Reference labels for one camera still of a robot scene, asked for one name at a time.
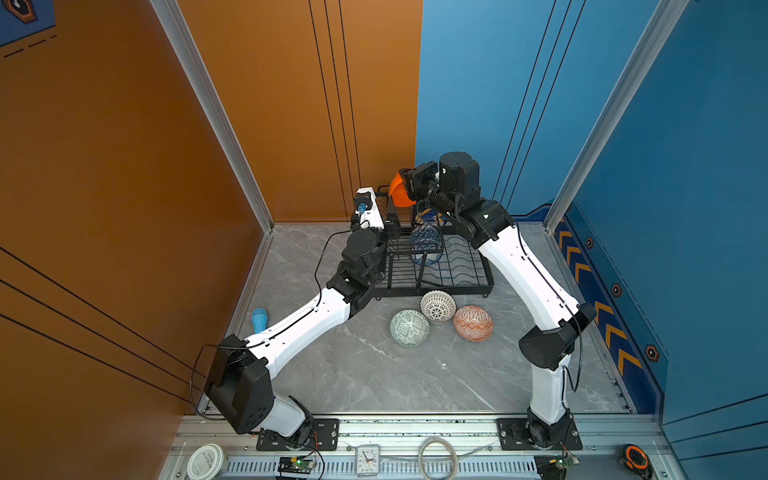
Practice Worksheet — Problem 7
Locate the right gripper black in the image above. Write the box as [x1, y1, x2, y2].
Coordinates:
[399, 161, 462, 223]

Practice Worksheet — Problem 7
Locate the orange plastic bowl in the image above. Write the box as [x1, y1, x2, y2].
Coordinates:
[388, 171, 416, 208]

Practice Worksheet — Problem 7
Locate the blue geometric pattern bowl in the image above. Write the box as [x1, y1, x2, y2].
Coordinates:
[409, 224, 443, 266]

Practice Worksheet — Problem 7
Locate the black wire dish rack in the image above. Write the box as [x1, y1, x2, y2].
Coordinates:
[373, 185, 494, 300]

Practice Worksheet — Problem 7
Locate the white lattice bowl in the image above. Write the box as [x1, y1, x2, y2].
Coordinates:
[420, 290, 456, 324]

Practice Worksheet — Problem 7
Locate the green patterned bowl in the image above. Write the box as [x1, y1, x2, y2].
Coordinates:
[389, 309, 430, 348]

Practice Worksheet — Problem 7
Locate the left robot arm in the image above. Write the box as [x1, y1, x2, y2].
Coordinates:
[203, 220, 389, 445]

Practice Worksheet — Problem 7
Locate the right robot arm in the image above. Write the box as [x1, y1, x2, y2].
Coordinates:
[389, 152, 596, 449]

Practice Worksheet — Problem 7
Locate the red patterned bowl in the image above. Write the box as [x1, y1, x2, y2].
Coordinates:
[453, 305, 494, 343]

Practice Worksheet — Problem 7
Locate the light blue cylinder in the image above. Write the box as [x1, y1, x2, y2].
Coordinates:
[251, 308, 269, 334]

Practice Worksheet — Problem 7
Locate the small white clock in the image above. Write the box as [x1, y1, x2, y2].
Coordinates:
[355, 444, 381, 478]

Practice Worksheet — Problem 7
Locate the left green circuit board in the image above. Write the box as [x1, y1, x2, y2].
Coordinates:
[276, 456, 318, 479]

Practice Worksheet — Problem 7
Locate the right circuit board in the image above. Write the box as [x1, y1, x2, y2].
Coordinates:
[549, 452, 581, 470]

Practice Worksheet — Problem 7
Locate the white round lid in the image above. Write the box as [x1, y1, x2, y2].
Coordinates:
[186, 443, 229, 480]

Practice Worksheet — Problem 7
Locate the orange black tape measure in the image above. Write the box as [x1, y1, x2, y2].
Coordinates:
[617, 444, 654, 480]

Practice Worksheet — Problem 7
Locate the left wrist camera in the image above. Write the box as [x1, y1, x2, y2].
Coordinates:
[351, 187, 384, 230]

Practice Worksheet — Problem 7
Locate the coiled white cable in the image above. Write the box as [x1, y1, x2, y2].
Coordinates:
[418, 437, 459, 480]

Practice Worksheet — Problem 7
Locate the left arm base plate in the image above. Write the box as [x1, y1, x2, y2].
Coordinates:
[256, 418, 339, 452]

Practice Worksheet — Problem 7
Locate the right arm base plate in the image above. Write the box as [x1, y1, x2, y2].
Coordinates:
[496, 414, 583, 451]

